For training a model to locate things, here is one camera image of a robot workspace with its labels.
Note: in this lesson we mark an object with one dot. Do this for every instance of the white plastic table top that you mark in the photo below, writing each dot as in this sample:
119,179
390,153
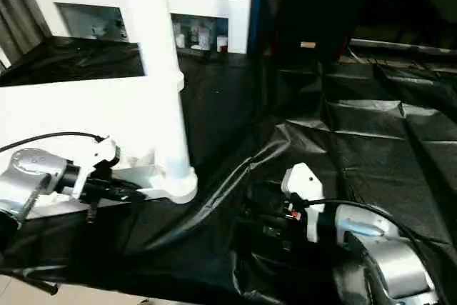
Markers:
71,105

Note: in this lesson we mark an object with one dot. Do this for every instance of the white plastic table leg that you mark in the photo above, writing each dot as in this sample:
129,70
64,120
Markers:
157,51

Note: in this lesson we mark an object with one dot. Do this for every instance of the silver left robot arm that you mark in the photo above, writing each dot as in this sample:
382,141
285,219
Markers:
25,176

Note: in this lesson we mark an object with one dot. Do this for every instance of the black stand leg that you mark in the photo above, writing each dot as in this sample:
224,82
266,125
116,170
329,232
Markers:
43,285

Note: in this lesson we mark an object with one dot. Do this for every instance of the black work mat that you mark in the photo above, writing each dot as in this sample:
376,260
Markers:
357,140

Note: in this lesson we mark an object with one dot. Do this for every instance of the grey curtain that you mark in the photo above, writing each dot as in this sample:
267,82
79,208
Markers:
21,8

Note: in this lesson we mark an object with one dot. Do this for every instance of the black cabinet with gold label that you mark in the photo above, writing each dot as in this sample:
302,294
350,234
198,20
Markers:
357,1

